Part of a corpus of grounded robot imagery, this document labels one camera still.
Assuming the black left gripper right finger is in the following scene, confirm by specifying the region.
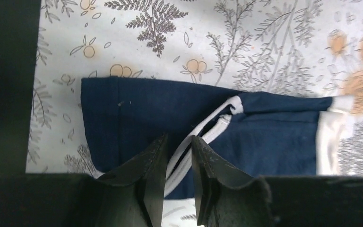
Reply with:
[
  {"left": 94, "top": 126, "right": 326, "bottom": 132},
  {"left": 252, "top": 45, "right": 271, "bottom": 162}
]
[{"left": 191, "top": 136, "right": 363, "bottom": 227}]

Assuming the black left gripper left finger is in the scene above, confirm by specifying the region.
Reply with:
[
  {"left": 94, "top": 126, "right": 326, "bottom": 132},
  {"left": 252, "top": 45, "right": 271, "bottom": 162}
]
[{"left": 0, "top": 135, "right": 168, "bottom": 227}]

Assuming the navy blue underwear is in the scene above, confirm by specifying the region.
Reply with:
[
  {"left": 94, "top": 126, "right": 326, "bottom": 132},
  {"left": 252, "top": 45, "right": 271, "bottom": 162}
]
[{"left": 81, "top": 77, "right": 354, "bottom": 200}]

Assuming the floral table cloth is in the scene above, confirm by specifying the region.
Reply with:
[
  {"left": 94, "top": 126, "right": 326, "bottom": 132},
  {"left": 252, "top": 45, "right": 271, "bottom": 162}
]
[{"left": 25, "top": 0, "right": 363, "bottom": 227}]

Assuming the wooden organizer box glass lid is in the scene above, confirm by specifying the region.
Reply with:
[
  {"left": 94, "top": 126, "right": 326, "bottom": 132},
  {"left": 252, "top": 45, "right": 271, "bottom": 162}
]
[{"left": 0, "top": 0, "right": 41, "bottom": 175}]

